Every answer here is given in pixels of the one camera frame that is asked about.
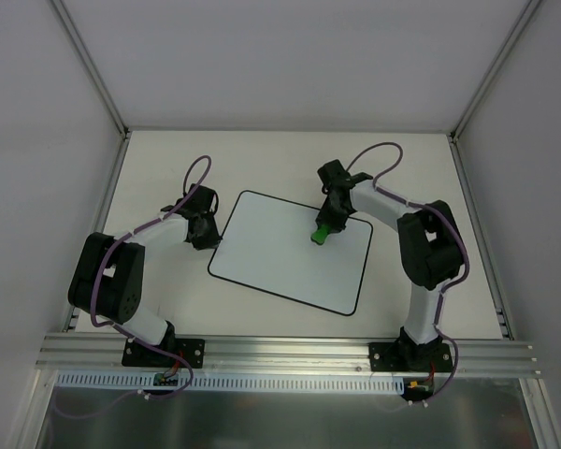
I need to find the green bone-shaped eraser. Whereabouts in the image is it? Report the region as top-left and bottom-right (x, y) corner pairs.
(310, 224), (332, 246)

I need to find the white whiteboard black frame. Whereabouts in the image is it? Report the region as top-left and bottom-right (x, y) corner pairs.
(208, 190), (373, 316)

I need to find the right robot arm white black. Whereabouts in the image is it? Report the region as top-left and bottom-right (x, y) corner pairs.
(310, 160), (469, 371)

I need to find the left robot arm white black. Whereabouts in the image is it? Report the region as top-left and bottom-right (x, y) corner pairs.
(67, 184), (222, 370)

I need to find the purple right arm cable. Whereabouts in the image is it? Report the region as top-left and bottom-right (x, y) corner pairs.
(346, 141), (471, 408)

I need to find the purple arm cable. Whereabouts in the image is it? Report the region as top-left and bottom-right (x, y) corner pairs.
(346, 141), (471, 408)
(89, 154), (213, 390)

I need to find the left aluminium frame post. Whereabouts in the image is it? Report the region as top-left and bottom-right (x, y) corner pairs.
(49, 0), (131, 328)

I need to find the aluminium frame post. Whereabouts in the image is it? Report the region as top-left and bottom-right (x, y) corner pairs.
(448, 0), (543, 282)
(49, 0), (131, 328)

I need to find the aluminium mounting rail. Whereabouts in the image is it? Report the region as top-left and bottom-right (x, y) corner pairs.
(35, 332), (543, 378)

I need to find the right aluminium frame post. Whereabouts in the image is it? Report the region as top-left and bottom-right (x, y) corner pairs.
(448, 0), (543, 282)

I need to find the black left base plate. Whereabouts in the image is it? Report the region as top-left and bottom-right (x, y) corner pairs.
(122, 338), (206, 369)

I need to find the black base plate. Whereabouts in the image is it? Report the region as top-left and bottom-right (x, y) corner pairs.
(122, 338), (206, 369)
(367, 340), (453, 373)

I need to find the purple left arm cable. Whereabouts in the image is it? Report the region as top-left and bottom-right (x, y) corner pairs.
(89, 154), (213, 390)

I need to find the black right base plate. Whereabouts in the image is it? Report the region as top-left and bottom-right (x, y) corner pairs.
(367, 340), (453, 373)

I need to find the white slotted cable duct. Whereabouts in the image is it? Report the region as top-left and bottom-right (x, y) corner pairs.
(55, 370), (405, 396)

